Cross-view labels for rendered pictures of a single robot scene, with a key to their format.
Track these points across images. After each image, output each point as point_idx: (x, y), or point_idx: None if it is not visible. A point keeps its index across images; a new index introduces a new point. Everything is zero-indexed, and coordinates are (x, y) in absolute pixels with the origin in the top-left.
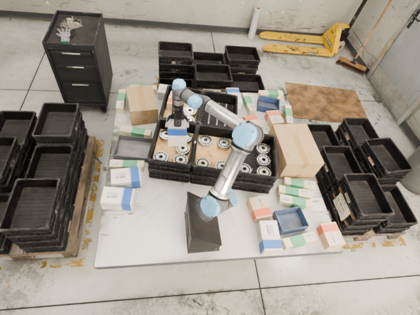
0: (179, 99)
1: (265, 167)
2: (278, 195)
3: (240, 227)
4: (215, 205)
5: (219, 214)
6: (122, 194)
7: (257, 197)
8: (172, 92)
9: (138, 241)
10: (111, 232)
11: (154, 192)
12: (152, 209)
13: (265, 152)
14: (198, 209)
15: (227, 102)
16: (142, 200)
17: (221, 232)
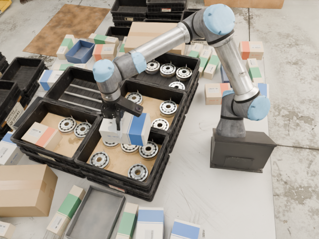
0: (117, 85)
1: (178, 69)
2: (201, 76)
3: None
4: (265, 98)
5: None
6: (182, 237)
7: (206, 89)
8: (105, 87)
9: (244, 228)
10: None
11: (174, 199)
12: (200, 205)
13: (158, 65)
14: (236, 134)
15: (69, 81)
16: (185, 216)
17: None
